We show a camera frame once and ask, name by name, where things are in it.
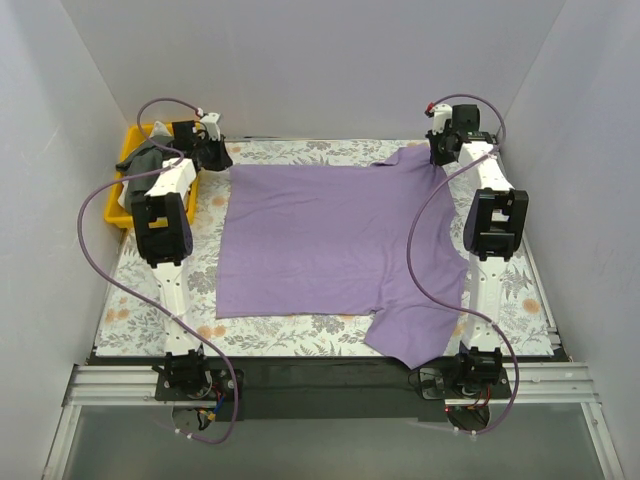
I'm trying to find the purple t-shirt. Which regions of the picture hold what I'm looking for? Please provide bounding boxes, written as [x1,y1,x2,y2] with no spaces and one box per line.
[216,145,468,368]

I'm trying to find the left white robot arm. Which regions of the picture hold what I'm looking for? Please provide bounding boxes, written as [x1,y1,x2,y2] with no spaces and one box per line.
[131,112,232,356]

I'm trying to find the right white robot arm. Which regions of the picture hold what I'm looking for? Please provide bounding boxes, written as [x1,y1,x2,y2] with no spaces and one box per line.
[426,103,529,321]

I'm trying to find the dark grey t-shirt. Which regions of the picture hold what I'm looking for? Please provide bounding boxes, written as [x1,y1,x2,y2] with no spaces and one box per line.
[116,141,168,214]

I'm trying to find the yellow plastic bin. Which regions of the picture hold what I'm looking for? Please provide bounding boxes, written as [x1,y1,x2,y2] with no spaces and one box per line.
[104,126,200,229]

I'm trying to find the floral table mat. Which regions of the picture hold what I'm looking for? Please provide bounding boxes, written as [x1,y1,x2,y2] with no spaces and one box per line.
[94,139,559,358]

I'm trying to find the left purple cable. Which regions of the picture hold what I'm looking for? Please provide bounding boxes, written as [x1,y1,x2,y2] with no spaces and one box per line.
[77,96,240,446]

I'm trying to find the purple cable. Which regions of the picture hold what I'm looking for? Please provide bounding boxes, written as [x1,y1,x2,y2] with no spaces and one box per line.
[77,96,240,446]
[407,92,521,437]

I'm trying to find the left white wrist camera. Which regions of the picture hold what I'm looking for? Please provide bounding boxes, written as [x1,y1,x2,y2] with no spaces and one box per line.
[199,111,222,141]

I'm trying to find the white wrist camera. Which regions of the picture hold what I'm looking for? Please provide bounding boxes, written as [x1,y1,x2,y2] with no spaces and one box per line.
[425,103,453,135]
[199,111,222,141]

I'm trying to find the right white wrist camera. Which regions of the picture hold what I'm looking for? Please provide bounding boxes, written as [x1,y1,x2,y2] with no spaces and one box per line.
[425,103,453,135]

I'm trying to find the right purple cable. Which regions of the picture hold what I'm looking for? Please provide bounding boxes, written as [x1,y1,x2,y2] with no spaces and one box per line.
[407,92,521,437]

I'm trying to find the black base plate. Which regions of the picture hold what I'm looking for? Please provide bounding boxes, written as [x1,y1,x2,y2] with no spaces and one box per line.
[152,354,511,424]

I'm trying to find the aluminium frame rail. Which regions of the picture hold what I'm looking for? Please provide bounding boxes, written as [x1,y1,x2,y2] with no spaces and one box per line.
[42,366,169,479]

